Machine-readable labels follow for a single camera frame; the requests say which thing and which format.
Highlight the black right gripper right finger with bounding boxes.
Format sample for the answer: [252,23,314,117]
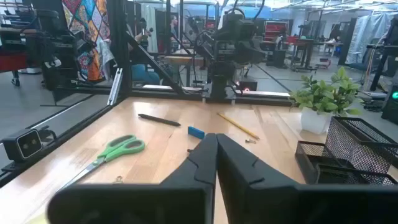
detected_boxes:
[217,133,398,224]

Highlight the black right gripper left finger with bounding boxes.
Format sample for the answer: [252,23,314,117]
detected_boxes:
[46,133,218,224]

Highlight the blue eraser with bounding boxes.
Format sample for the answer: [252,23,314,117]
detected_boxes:
[187,126,206,140]

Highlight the yellow pencil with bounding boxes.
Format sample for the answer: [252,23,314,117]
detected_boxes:
[216,112,261,141]

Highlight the black pen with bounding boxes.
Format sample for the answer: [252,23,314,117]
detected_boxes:
[138,113,182,127]

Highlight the black mesh desk organizer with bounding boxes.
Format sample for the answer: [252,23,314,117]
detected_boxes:
[294,116,398,187]

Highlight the black box with red light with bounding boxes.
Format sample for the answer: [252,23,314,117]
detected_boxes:
[239,77,258,91]

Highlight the red tool cabinet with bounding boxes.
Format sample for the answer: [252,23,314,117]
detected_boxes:
[264,20,289,43]

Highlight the person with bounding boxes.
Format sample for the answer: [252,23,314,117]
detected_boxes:
[169,14,180,41]

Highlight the green plant in white pot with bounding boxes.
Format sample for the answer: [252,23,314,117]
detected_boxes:
[289,67,363,135]

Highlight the blue chair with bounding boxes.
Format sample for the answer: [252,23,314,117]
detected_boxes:
[132,63,161,85]

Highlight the grey tarp curtain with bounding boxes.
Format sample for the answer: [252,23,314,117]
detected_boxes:
[345,12,398,65]

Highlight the black device with green light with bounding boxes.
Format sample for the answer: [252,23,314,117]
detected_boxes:
[381,83,398,125]

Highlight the colourful patchwork quilt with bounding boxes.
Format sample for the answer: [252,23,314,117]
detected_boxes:
[62,0,111,82]

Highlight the green handled scissors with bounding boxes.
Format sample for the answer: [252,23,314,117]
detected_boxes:
[57,134,146,191]

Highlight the black aluminium table frame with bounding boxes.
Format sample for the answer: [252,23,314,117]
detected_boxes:
[0,0,293,187]

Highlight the silver aluminium bracket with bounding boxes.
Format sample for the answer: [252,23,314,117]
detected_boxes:
[107,67,124,106]

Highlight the black table-level camera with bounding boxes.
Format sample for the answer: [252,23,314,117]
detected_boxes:
[1,128,44,162]

